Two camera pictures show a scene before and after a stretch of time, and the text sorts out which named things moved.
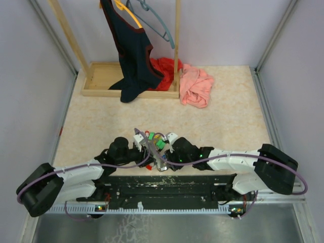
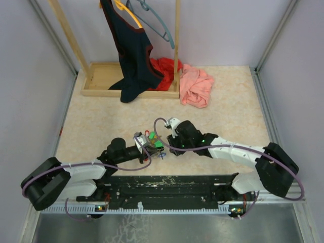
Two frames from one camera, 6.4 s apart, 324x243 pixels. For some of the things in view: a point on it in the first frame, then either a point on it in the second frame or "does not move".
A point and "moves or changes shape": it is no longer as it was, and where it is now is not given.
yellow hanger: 121,6 does not move
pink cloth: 195,86 does not move
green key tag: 151,135 does not move
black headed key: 162,168 moves or changes shape
